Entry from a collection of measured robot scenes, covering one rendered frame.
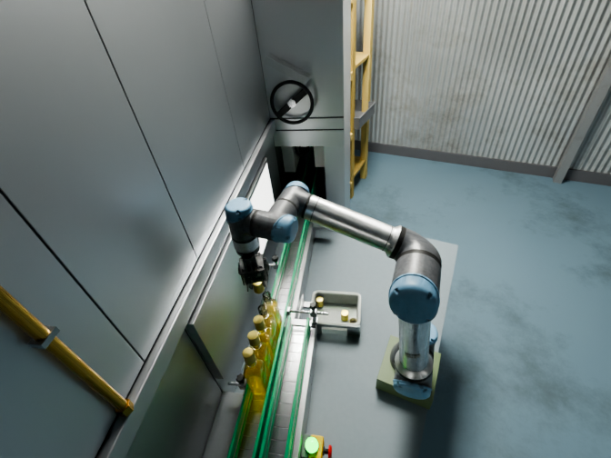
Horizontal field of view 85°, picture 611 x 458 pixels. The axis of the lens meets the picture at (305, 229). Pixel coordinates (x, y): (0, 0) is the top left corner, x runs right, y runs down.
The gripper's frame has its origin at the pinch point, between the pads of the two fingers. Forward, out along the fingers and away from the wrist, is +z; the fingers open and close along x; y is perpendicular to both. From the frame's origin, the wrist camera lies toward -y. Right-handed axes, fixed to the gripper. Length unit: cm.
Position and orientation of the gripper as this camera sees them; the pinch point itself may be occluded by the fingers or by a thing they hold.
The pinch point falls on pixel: (257, 283)
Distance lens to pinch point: 115.8
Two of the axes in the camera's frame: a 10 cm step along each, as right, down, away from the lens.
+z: 0.6, 7.4, 6.6
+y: 1.9, 6.4, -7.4
